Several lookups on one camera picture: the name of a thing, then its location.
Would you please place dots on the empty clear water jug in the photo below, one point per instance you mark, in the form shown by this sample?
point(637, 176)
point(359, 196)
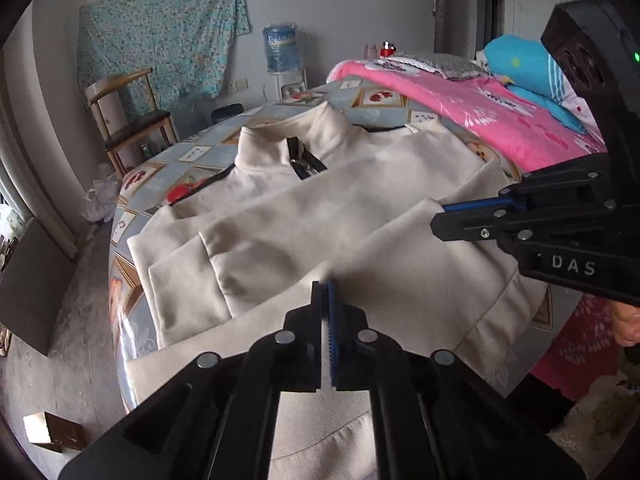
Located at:
point(192, 115)

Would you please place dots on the blue water bottle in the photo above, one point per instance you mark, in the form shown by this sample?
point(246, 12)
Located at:
point(282, 50)

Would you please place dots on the teal floral wall cloth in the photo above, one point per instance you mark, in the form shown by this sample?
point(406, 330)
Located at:
point(160, 30)

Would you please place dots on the cream zip jacket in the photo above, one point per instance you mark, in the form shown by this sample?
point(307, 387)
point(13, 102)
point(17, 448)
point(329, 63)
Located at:
point(350, 210)

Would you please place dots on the glass jar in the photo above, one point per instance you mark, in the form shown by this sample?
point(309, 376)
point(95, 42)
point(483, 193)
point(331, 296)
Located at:
point(371, 52)

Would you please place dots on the white water dispenser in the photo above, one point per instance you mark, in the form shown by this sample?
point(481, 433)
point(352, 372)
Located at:
point(287, 85)

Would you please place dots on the wall socket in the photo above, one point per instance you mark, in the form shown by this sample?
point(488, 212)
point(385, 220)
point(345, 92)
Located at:
point(238, 86)

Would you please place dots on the table with patterned tablecloth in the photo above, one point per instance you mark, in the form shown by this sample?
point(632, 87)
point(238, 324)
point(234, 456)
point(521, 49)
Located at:
point(150, 175)

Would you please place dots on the black stool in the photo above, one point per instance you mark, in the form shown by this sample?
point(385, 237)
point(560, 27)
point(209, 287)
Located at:
point(226, 112)

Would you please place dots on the green white fluffy garment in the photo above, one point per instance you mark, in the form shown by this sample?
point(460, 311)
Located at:
point(600, 420)

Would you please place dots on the grey lace cushion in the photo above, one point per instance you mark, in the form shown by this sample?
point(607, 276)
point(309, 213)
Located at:
point(440, 64)

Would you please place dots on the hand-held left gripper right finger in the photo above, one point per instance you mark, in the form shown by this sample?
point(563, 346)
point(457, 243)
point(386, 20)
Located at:
point(334, 340)

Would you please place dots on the person's right hand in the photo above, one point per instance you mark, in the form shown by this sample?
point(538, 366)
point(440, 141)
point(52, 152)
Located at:
point(627, 325)

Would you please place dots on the small brown box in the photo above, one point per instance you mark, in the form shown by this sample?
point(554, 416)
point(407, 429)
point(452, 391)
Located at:
point(52, 432)

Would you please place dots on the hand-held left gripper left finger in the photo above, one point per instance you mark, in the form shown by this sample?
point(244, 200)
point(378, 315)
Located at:
point(320, 340)

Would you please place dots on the dark board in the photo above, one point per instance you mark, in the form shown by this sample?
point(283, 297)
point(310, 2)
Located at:
point(35, 285)

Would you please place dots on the white container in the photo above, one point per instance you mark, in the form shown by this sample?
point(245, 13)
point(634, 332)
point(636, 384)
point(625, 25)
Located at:
point(107, 107)

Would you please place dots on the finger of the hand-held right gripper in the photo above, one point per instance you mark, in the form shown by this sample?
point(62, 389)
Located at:
point(475, 205)
point(465, 225)

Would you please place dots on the crumpled white plastic bag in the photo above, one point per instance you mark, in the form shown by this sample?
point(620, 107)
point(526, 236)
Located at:
point(100, 202)

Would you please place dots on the wooden chair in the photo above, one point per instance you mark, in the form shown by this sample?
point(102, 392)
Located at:
point(140, 125)

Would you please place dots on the pale curtain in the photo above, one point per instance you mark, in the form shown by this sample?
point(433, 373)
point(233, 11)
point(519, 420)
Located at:
point(30, 170)

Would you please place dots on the pink floral blanket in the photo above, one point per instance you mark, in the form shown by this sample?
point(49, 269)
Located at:
point(475, 105)

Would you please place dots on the blue pillow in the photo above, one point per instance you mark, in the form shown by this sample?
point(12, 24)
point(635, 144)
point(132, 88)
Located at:
point(520, 60)

